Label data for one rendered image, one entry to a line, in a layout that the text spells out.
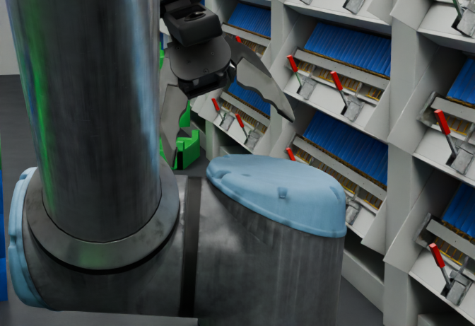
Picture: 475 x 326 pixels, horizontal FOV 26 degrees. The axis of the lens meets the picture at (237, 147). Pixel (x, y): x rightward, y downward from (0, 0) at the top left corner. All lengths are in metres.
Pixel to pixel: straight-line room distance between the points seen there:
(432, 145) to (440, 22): 0.19
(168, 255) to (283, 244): 0.11
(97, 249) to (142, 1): 0.34
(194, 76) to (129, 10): 0.48
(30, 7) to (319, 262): 0.47
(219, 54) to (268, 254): 0.27
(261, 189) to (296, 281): 0.10
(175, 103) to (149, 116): 0.34
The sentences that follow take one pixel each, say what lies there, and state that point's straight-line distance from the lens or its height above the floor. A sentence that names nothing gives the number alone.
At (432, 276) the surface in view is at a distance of 1.59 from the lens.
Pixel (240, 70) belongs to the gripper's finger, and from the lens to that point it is 1.19.
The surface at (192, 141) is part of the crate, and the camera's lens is 3.06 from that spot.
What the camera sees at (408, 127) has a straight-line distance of 1.59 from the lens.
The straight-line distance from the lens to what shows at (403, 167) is 1.63.
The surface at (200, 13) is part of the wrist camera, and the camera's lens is 1.13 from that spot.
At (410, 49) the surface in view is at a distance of 1.59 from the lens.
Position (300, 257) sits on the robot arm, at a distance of 1.03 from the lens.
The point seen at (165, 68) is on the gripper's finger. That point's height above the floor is 0.49.
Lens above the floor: 0.63
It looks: 11 degrees down
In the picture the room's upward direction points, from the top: straight up
